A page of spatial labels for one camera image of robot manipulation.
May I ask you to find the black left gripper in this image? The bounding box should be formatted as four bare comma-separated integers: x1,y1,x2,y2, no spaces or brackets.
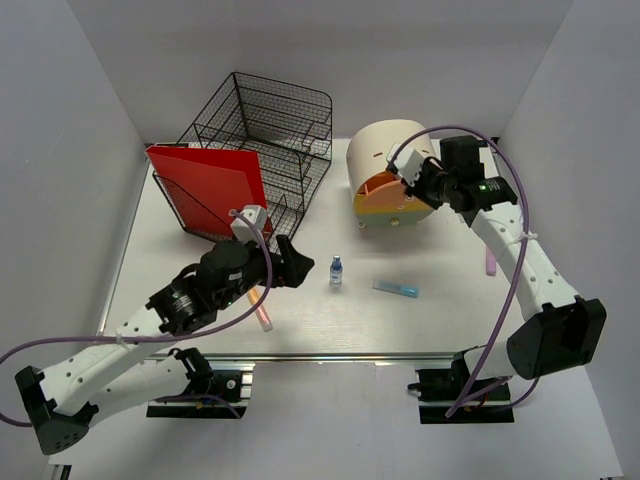
217,233,314,310

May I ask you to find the small blue spray bottle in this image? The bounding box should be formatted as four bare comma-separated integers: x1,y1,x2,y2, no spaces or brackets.
329,255,343,286

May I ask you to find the orange top drawer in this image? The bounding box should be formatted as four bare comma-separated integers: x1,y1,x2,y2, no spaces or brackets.
355,172,413,208

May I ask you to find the pale green bottom drawer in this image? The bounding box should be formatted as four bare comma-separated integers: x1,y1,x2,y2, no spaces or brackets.
354,202,434,229

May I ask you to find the yellow drawer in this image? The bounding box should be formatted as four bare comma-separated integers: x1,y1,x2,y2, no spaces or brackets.
353,194,366,215

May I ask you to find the red A4 file folder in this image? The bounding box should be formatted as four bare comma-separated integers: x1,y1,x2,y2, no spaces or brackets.
146,146,267,240

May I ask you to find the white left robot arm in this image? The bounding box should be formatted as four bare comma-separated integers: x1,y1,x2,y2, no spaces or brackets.
15,235,315,455

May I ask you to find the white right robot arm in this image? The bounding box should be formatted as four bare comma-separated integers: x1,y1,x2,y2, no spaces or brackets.
390,136,607,401

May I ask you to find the orange pink highlighter pen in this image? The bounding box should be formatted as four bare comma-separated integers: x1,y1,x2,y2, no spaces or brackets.
247,288,273,332

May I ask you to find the cream drawer cabinet shell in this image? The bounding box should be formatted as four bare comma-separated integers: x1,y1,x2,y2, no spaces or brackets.
346,119,424,194

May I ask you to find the blue clear highlighter pen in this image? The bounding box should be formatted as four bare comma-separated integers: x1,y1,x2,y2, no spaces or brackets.
372,279,419,298

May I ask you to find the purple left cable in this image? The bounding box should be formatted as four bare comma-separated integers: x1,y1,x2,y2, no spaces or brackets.
0,209,276,429

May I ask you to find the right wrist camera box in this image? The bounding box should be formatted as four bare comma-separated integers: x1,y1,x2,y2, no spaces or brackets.
386,143,426,187

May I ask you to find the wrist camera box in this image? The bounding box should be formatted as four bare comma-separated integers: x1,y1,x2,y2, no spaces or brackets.
230,205,268,244
386,143,426,187

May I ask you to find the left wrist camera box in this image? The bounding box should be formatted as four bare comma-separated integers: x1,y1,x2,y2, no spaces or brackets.
230,205,268,244

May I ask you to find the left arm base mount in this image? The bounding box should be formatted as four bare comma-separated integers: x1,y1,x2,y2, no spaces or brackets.
146,362,254,420

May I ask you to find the black wire mesh file rack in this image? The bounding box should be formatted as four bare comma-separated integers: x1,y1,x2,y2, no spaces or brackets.
147,72,332,250

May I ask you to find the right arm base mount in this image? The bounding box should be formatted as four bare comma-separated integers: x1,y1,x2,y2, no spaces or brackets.
407,369,514,425

